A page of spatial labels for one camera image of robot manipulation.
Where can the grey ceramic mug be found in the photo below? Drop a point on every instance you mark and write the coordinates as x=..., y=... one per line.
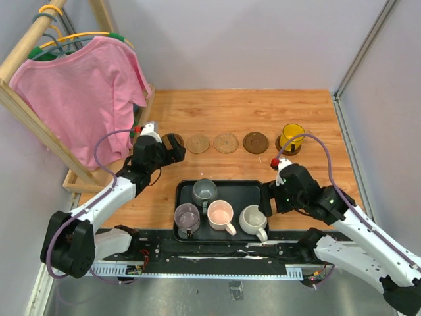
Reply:
x=204, y=193

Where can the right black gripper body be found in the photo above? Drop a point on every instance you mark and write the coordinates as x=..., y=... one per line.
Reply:
x=286, y=201

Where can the cream ceramic mug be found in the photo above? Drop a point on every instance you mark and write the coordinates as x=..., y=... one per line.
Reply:
x=254, y=222

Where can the woven rattan coaster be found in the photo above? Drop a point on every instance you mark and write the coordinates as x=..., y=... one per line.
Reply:
x=226, y=143
x=198, y=143

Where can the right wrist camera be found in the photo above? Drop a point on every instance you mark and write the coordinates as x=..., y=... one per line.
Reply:
x=279, y=165

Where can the brown wooden coaster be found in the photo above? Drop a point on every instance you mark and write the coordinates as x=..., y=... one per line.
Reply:
x=286, y=153
x=178, y=138
x=255, y=143

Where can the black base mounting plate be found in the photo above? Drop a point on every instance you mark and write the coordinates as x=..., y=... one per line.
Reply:
x=166, y=255

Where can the black plastic tray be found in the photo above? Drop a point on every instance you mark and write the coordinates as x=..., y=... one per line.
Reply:
x=239, y=194

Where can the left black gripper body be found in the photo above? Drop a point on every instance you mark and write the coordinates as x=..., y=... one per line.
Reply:
x=164, y=157

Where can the aluminium frame rail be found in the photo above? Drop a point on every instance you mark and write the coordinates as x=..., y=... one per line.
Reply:
x=310, y=276

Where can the pink ceramic mug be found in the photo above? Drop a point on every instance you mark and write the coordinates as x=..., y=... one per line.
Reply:
x=220, y=215

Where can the wooden clothes rack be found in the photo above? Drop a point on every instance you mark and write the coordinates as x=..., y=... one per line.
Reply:
x=79, y=179

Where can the yellow clothes hanger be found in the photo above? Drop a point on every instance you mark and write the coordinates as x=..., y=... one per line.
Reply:
x=103, y=18

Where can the grey-green clothes hanger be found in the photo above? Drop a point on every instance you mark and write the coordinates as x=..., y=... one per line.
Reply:
x=59, y=47

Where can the yellow glass mug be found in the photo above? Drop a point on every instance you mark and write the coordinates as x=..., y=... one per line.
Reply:
x=292, y=132

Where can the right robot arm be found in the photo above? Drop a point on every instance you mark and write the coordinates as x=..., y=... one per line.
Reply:
x=383, y=262

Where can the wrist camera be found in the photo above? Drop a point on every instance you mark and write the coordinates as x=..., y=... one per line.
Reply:
x=149, y=129
x=279, y=165

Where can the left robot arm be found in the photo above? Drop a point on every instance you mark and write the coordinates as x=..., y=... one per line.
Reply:
x=71, y=245

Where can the pink t-shirt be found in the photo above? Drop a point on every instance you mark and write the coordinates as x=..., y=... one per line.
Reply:
x=87, y=99

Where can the purple glass mug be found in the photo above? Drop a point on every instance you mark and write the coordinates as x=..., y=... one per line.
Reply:
x=187, y=219

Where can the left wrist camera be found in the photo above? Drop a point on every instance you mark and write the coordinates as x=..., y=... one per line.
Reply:
x=149, y=129

